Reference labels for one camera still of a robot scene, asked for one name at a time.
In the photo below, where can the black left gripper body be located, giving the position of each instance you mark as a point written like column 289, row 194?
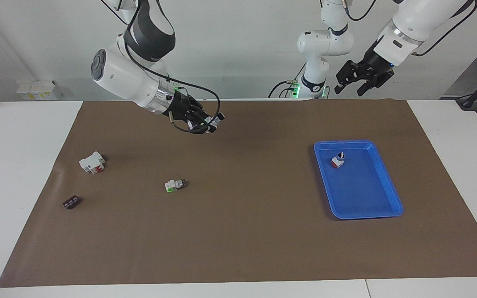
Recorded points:
column 377, row 64

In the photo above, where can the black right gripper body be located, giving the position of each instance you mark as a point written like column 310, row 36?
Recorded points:
column 180, row 106

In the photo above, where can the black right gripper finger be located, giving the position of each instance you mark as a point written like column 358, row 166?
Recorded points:
column 205, row 127
column 213, row 115

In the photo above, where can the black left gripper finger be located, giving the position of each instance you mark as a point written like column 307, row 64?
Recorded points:
column 377, row 79
column 346, row 74

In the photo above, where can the selector switch with green base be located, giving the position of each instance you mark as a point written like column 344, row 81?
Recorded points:
column 205, row 121

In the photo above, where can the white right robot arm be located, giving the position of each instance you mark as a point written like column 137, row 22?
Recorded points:
column 126, row 78

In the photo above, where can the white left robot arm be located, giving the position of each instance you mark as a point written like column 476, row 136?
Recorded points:
column 406, row 29

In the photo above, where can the white and red circuit breaker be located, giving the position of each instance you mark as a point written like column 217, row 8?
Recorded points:
column 90, row 162

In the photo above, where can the brown paper table mat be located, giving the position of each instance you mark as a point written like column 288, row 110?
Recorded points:
column 242, row 231

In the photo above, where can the blue plastic tray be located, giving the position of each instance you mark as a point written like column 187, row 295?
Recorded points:
column 362, row 190

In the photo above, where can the white cardboard boxes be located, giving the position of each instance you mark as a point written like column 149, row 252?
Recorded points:
column 39, row 89

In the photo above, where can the small dark brown capacitor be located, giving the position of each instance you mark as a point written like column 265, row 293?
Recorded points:
column 71, row 202

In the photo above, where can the selector switch with pale base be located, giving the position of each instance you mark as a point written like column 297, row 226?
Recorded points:
column 172, row 186

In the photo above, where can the selector switch with red base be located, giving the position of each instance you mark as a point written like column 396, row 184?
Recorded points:
column 338, row 160

